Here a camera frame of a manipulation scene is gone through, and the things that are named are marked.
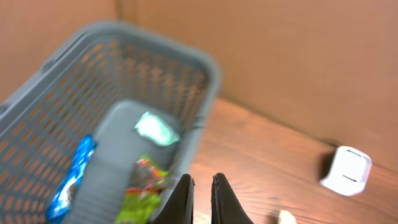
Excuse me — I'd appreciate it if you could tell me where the white barcode scanner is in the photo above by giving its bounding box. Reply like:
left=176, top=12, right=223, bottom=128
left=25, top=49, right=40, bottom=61
left=319, top=146, right=373, bottom=197

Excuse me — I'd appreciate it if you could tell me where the beige wrapper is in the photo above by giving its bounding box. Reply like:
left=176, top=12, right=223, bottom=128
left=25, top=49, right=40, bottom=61
left=194, top=210, right=298, bottom=224

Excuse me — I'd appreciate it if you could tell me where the blue snack packet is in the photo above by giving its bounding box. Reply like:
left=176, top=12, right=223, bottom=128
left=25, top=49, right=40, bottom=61
left=45, top=135, right=96, bottom=223

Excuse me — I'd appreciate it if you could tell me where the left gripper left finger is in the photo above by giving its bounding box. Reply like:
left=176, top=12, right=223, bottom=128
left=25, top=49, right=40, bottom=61
left=152, top=174, right=195, bottom=224

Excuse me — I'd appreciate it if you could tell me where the grey plastic mesh basket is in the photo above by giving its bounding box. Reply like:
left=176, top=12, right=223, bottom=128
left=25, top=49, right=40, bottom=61
left=1, top=21, right=221, bottom=223

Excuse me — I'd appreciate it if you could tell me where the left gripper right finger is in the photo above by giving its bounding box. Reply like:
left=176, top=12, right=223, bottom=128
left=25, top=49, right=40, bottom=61
left=211, top=173, right=253, bottom=224

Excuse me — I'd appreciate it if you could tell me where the green snack packet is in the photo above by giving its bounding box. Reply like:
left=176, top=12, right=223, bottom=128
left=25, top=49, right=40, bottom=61
left=114, top=154, right=169, bottom=224

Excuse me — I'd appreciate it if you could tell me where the teal white snack packet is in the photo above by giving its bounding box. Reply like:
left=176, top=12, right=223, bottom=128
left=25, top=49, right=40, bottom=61
left=134, top=111, right=180, bottom=147

